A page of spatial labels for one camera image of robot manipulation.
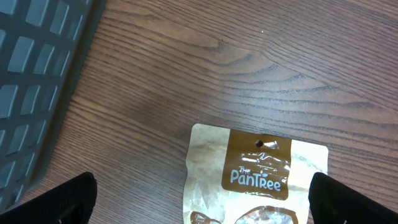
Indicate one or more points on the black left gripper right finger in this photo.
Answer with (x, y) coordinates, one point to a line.
(333, 202)

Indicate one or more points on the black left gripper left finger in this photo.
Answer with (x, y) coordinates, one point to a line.
(69, 203)

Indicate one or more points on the white brown snack bag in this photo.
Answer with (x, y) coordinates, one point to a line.
(240, 177)

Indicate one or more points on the grey plastic shopping basket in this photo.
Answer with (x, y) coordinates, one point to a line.
(44, 44)

